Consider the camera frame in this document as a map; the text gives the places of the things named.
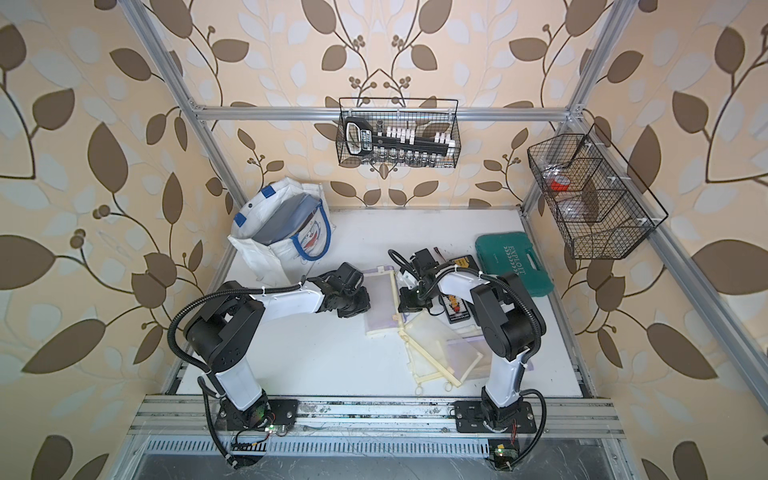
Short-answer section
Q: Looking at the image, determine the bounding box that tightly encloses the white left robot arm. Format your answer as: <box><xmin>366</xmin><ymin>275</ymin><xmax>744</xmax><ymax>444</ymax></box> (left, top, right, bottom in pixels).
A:
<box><xmin>166</xmin><ymin>263</ymin><xmax>371</xmax><ymax>428</ymax></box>

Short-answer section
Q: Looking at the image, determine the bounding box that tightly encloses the white canvas tote bag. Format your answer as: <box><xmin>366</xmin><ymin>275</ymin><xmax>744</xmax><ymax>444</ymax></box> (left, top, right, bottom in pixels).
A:
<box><xmin>228</xmin><ymin>178</ymin><xmax>334</xmax><ymax>286</ymax></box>

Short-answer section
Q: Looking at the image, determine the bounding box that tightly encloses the black socket tool set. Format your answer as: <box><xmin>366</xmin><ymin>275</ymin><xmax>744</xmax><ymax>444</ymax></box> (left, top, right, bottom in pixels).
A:
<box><xmin>336</xmin><ymin>116</ymin><xmax>460</xmax><ymax>158</ymax></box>

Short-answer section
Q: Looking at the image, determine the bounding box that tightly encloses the red item in basket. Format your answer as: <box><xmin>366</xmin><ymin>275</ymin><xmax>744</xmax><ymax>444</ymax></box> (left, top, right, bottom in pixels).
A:
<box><xmin>547</xmin><ymin>172</ymin><xmax>571</xmax><ymax>194</ymax></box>

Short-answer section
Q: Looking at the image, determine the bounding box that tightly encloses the black yellow battery pack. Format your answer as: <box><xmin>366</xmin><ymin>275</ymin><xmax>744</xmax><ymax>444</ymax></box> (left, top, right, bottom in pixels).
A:
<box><xmin>444</xmin><ymin>255</ymin><xmax>481</xmax><ymax>284</ymax></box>

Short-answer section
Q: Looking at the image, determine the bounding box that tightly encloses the black screwdriver bit case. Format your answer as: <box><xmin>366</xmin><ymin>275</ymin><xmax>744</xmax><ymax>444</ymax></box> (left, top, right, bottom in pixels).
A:
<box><xmin>439</xmin><ymin>295</ymin><xmax>472</xmax><ymax>324</ymax></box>

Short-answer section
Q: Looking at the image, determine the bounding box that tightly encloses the right wall wire basket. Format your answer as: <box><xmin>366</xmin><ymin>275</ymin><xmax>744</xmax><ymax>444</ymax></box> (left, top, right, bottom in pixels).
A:
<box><xmin>527</xmin><ymin>125</ymin><xmax>669</xmax><ymax>260</ymax></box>

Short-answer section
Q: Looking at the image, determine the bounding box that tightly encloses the back wall wire basket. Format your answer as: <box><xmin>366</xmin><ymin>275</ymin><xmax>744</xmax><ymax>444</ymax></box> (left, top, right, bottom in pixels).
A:
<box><xmin>335</xmin><ymin>95</ymin><xmax>462</xmax><ymax>169</ymax></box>

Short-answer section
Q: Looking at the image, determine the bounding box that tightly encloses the green plastic tool case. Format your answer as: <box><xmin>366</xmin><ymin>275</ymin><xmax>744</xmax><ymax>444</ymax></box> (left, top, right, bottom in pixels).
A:
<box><xmin>475</xmin><ymin>232</ymin><xmax>554</xmax><ymax>297</ymax></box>

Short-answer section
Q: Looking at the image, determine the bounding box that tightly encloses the purple yellow trimmed pouch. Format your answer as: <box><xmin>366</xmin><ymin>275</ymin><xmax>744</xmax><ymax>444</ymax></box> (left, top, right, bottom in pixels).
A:
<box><xmin>363</xmin><ymin>266</ymin><xmax>402</xmax><ymax>337</ymax></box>

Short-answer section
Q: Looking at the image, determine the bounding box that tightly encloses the wall wire basket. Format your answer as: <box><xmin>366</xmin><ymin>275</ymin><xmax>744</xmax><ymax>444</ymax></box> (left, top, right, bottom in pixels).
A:
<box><xmin>335</xmin><ymin>95</ymin><xmax>462</xmax><ymax>169</ymax></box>
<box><xmin>527</xmin><ymin>125</ymin><xmax>669</xmax><ymax>260</ymax></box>

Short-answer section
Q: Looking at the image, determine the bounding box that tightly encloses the grey blue mesh pouch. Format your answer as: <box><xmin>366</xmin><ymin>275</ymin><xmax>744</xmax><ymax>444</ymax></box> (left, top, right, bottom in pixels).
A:
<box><xmin>251</xmin><ymin>193</ymin><xmax>321</xmax><ymax>245</ymax></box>

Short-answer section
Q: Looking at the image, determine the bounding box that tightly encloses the yellow trimmed mesh pouch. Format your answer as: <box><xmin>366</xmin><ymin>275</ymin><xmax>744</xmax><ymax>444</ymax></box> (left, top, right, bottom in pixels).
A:
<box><xmin>398</xmin><ymin>312</ymin><xmax>464</xmax><ymax>390</ymax></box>

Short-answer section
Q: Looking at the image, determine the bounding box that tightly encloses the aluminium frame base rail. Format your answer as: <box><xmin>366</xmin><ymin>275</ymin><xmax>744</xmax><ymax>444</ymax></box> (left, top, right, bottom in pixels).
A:
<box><xmin>129</xmin><ymin>395</ymin><xmax>626</xmax><ymax>459</ymax></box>

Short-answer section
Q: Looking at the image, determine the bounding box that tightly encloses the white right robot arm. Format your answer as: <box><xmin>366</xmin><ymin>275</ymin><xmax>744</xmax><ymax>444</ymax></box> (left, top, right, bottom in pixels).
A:
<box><xmin>388</xmin><ymin>249</ymin><xmax>546</xmax><ymax>432</ymax></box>

